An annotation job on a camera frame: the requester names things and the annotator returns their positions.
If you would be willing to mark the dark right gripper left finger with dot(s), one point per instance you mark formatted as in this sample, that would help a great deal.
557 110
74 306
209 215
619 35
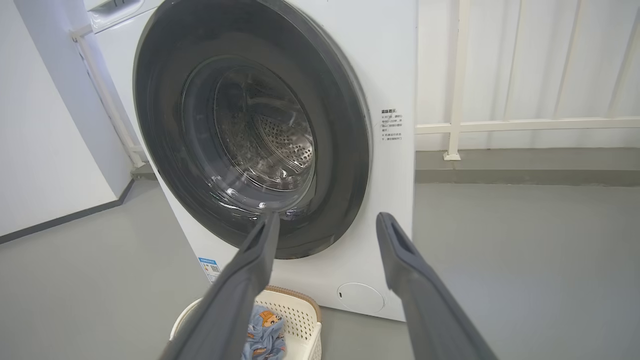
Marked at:
235 300

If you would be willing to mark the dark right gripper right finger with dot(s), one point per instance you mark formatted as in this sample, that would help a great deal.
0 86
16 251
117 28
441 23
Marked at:
425 310

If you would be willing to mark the blue cartoon print garment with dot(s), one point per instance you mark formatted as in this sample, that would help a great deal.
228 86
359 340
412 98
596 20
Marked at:
265 332

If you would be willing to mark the dark round washer door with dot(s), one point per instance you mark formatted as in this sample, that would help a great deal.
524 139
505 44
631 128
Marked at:
165 125

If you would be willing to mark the cream perforated laundry basket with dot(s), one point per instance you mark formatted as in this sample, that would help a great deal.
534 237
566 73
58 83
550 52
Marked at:
300 312

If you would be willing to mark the white front-load washing machine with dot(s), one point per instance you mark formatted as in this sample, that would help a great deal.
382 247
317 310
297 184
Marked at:
380 60

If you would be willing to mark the blue energy label sticker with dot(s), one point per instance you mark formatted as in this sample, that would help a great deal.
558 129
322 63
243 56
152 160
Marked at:
210 269

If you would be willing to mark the round white filter cover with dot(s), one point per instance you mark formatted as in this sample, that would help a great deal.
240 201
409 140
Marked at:
360 298

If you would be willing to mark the black text warning sticker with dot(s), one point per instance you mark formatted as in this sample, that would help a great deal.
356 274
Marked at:
391 125

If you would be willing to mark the white metal railing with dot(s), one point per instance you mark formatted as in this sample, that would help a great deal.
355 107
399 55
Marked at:
456 100

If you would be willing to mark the white pipe frame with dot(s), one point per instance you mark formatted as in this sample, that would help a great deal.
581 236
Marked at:
107 105

